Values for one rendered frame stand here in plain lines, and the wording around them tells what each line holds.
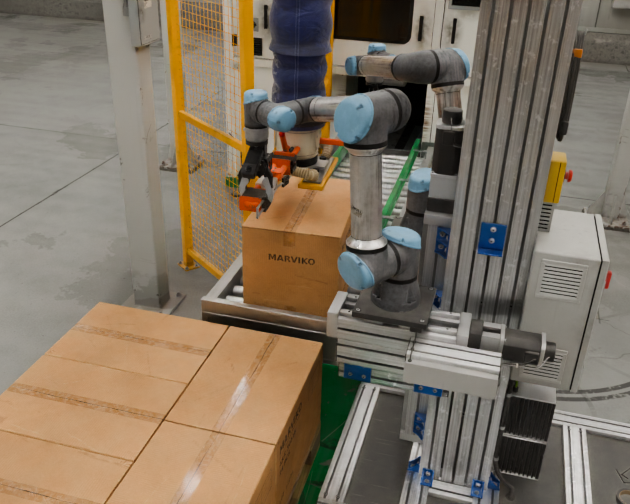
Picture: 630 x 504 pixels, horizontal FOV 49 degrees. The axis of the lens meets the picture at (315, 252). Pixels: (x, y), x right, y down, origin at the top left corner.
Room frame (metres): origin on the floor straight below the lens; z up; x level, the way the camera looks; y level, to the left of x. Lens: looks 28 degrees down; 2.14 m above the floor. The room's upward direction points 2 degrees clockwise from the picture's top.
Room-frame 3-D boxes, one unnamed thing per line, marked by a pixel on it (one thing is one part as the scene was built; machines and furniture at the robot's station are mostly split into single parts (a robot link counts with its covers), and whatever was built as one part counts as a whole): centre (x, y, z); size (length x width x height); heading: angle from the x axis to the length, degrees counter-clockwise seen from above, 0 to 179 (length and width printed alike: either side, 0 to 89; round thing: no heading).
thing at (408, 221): (2.29, -0.38, 1.09); 0.15 x 0.15 x 0.10
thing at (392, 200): (3.80, -0.52, 0.60); 1.60 x 0.10 x 0.09; 165
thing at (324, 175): (2.68, -0.01, 1.13); 0.34 x 0.10 x 0.05; 169
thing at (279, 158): (2.45, 0.13, 1.23); 0.10 x 0.08 x 0.06; 79
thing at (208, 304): (2.40, 0.13, 0.58); 0.70 x 0.03 x 0.06; 75
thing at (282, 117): (2.05, 0.12, 1.53); 0.11 x 0.11 x 0.08; 42
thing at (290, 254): (2.74, 0.04, 0.75); 0.60 x 0.40 x 0.40; 169
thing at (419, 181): (2.30, -0.39, 1.20); 0.13 x 0.12 x 0.14; 116
